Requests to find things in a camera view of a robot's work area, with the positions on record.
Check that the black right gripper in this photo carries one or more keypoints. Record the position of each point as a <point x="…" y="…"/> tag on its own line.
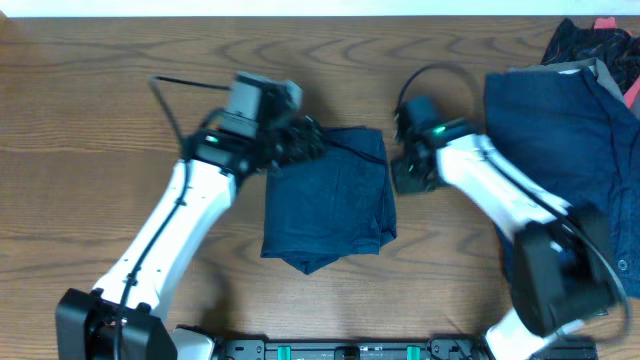
<point x="402" y="184"/>

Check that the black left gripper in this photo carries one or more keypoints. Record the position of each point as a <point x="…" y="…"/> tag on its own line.
<point x="306" y="141"/>

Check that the navy blue shorts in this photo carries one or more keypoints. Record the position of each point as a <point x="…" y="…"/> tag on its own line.
<point x="339" y="205"/>

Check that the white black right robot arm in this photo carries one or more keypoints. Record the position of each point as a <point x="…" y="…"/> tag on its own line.
<point x="562" y="274"/>

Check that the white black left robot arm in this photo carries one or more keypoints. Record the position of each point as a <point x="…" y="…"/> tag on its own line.
<point x="123" y="316"/>

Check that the dark blue clothes pile shorts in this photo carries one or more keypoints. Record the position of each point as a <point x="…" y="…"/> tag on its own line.
<point x="573" y="138"/>

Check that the black patterned garment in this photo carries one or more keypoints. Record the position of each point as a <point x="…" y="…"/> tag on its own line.
<point x="616" y="48"/>

